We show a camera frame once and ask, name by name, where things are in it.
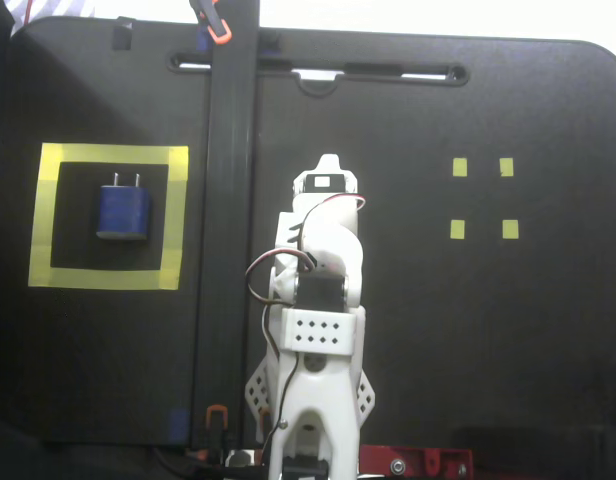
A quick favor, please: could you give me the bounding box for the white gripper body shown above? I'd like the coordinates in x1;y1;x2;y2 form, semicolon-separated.
270;167;368;307

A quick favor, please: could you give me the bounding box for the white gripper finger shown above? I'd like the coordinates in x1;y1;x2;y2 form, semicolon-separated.
315;153;344;174

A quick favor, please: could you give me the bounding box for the blue white charger block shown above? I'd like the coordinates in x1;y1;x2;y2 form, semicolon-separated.
94;171;154;242

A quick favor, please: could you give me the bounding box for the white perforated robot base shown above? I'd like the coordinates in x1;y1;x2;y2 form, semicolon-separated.
244;357;377;446

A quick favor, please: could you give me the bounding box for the long black table strip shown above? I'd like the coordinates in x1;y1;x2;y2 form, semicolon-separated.
190;0;263;450

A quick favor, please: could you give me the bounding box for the orange black spring clamp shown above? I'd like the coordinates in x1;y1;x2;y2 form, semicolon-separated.
189;0;233;47
197;403;230;464

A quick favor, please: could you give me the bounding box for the yellow tape square outline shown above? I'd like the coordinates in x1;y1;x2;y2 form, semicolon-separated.
27;143;190;291

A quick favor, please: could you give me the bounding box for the red screw clamp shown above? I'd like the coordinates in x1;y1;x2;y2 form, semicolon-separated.
360;443;475;480

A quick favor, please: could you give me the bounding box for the black tape piece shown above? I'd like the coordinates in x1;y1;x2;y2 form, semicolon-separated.
111;16;135;51

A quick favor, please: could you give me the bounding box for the white striped cloth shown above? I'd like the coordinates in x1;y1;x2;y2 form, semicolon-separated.
1;0;99;36

